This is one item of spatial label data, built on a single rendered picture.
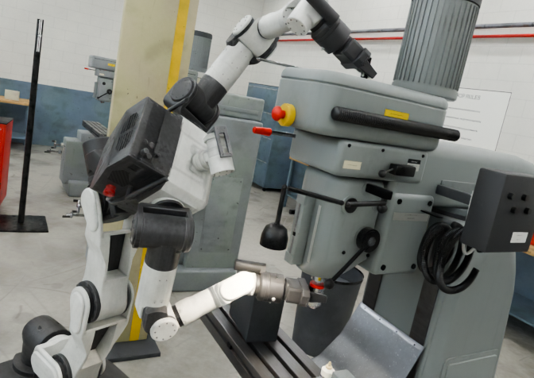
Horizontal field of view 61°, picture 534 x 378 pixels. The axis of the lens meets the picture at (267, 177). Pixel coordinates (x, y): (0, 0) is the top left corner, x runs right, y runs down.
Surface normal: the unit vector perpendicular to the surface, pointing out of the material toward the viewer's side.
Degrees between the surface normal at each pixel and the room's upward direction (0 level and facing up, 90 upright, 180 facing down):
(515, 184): 90
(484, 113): 90
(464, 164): 90
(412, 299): 90
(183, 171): 58
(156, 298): 101
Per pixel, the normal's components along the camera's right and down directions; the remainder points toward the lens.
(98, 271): -0.62, 0.02
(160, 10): 0.48, 0.25
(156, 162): 0.75, -0.29
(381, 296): -0.86, -0.07
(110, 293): 0.79, 0.10
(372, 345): -0.69, -0.51
